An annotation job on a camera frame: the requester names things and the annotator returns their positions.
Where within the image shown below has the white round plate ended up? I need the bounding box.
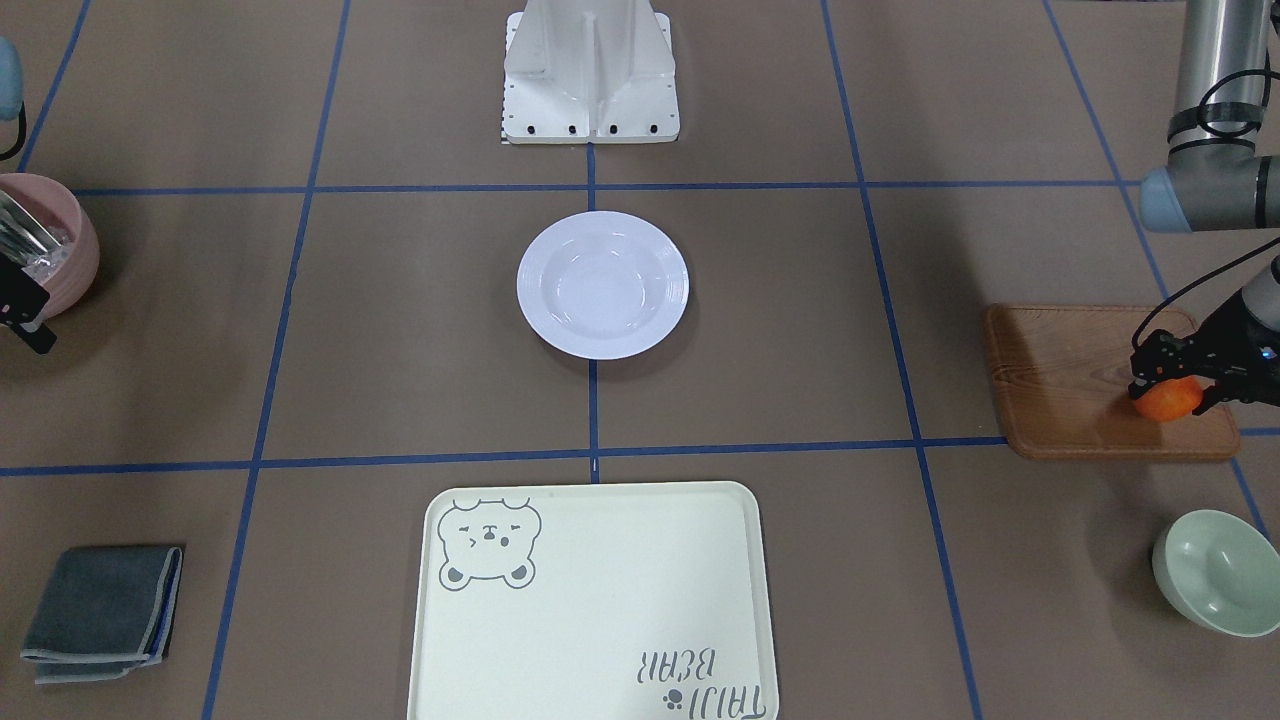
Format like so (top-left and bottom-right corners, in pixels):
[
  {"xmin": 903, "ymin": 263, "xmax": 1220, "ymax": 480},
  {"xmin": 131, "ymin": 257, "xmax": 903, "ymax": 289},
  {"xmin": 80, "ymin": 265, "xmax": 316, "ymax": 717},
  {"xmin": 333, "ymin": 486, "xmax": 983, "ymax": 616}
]
[{"xmin": 515, "ymin": 210, "xmax": 692, "ymax": 361}]

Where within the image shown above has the metal scoop in bowl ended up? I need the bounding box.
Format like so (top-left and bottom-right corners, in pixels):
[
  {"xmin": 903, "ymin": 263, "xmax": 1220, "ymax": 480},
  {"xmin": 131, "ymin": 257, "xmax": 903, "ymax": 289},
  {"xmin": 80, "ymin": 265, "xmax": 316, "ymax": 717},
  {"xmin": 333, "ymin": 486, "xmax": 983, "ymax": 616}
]
[{"xmin": 1, "ymin": 191, "xmax": 63, "ymax": 272}]

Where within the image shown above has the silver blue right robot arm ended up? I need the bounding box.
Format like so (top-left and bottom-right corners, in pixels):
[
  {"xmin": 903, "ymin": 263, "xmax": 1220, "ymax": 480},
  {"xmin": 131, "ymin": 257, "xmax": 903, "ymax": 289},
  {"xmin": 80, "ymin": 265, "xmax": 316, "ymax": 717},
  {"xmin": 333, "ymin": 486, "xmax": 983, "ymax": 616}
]
[{"xmin": 1, "ymin": 38, "xmax": 64, "ymax": 355}]

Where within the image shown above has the light green bowl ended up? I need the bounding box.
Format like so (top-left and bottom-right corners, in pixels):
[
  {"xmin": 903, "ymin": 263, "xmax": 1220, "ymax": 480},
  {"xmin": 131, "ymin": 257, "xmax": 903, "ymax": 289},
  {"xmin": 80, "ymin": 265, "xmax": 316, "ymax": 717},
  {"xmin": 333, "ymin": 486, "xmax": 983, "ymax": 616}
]
[{"xmin": 1151, "ymin": 509, "xmax": 1279, "ymax": 638}]

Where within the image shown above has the cream bear print tray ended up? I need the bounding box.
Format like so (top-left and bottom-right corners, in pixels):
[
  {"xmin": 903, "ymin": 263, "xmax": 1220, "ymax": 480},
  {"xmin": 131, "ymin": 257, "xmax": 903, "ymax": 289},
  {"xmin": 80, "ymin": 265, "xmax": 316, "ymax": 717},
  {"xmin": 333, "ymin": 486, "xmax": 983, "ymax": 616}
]
[{"xmin": 406, "ymin": 480, "xmax": 780, "ymax": 719}]

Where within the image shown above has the folded grey cloth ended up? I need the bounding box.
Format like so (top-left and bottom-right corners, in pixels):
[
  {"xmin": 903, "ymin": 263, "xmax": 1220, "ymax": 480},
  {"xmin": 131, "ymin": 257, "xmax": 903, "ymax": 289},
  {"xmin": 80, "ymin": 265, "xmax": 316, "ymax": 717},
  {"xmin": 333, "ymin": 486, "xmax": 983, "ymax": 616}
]
[{"xmin": 20, "ymin": 544, "xmax": 186, "ymax": 685}]

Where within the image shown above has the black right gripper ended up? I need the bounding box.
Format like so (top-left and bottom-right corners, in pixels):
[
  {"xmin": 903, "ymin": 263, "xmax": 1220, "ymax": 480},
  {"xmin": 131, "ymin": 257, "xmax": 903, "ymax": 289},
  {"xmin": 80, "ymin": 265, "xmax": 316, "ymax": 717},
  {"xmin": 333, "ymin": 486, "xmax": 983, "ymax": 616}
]
[{"xmin": 1, "ymin": 255, "xmax": 58, "ymax": 355}]

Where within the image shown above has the orange mandarin fruit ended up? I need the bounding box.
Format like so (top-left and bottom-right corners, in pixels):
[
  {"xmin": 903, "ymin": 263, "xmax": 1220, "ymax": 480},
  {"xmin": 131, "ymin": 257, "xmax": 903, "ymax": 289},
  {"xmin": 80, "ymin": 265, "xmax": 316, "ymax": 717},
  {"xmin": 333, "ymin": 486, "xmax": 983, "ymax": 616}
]
[{"xmin": 1132, "ymin": 375, "xmax": 1204, "ymax": 423}]

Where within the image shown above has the wooden cutting board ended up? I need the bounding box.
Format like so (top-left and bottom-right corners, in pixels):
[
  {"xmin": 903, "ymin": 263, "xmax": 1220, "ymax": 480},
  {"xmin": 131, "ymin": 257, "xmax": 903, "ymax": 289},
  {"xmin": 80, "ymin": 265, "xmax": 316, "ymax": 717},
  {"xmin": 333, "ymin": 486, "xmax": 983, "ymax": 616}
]
[{"xmin": 982, "ymin": 304, "xmax": 1242, "ymax": 462}]

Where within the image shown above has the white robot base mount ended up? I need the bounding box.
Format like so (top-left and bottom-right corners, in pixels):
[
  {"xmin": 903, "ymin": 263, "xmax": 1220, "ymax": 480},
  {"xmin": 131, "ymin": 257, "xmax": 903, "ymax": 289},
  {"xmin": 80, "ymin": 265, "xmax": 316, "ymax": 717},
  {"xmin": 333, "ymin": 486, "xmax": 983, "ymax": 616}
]
[{"xmin": 500, "ymin": 1, "xmax": 681, "ymax": 145}]

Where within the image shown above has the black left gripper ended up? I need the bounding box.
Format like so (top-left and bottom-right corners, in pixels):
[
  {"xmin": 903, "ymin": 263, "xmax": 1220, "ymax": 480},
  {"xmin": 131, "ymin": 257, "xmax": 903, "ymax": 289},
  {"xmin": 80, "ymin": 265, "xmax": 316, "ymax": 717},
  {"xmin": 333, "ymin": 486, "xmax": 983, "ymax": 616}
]
[{"xmin": 1129, "ymin": 299, "xmax": 1279, "ymax": 416}]

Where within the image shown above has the pink bowl with ice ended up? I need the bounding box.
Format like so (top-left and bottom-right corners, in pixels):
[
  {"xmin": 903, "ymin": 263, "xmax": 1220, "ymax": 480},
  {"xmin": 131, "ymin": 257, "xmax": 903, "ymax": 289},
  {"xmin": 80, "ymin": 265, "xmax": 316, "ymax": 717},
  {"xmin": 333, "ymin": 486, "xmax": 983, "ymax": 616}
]
[{"xmin": 1, "ymin": 173, "xmax": 100, "ymax": 319}]

